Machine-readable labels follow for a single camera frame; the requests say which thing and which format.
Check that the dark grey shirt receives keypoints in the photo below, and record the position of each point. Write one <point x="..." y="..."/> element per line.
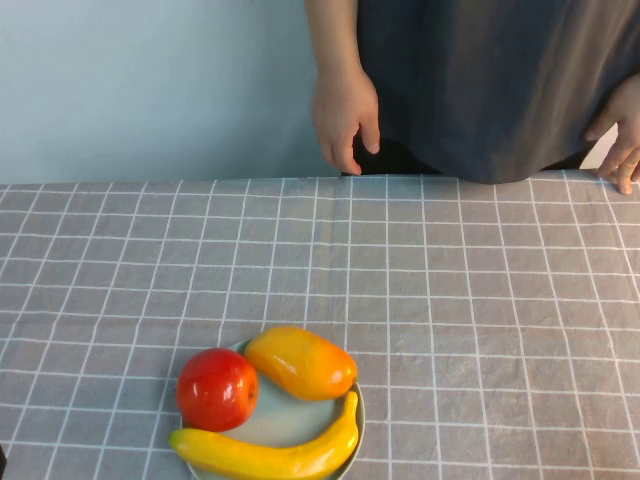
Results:
<point x="500" y="75"/>

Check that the person's right forearm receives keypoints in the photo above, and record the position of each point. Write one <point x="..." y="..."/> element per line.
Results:
<point x="332" y="35"/>

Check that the pale green round plate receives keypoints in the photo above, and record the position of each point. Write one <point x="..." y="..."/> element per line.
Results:
<point x="290" y="420"/>

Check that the black trousers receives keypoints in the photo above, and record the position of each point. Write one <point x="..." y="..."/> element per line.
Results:
<point x="395" y="160"/>

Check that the person's right hand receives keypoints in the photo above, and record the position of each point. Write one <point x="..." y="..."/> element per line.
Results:
<point x="342" y="110"/>

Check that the person's left hand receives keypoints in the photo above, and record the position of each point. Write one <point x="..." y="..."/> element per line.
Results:
<point x="627" y="130"/>

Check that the yellow banana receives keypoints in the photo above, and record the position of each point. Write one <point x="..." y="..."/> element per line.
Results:
<point x="250" y="457"/>

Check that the red apple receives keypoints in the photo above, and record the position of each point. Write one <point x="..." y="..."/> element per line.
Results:
<point x="215" y="390"/>

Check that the grey white-checked tablecloth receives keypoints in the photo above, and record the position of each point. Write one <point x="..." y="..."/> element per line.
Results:
<point x="450" y="300"/>

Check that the orange yellow mango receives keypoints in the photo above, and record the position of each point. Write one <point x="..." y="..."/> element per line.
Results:
<point x="300" y="365"/>

